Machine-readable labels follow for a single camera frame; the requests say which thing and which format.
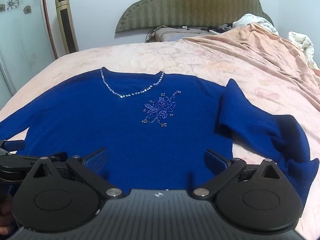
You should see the charging cable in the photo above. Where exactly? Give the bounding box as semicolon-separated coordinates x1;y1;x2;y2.
162;26;203;32

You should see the blue beaded sweater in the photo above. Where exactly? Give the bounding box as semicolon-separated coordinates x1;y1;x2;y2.
0;67;320;205

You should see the gold tower fan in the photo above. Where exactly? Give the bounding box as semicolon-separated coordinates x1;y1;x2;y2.
55;0;79;55

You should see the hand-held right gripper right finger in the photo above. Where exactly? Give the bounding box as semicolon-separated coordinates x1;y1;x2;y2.
191;149;284;199

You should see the peach blanket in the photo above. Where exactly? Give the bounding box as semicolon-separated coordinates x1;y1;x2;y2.
179;22;320;120

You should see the green upholstered headboard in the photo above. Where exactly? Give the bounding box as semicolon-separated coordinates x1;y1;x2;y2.
115;0;274;33

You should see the dark clothes pile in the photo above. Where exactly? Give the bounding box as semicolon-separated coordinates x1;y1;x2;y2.
216;24;235;34

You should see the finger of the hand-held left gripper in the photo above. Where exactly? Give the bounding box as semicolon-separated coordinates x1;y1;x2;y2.
0;140;26;153
0;149;68;165

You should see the flower decal wardrobe door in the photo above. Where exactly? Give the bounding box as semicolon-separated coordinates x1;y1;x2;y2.
0;0;56;105

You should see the pink floral bed sheet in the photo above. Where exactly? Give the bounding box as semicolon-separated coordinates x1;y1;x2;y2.
0;40;320;240

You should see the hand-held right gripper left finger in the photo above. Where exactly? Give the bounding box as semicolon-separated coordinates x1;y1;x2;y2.
24;148;124;200

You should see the white printed quilt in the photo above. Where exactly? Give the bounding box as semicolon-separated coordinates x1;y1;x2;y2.
232;13;279;35

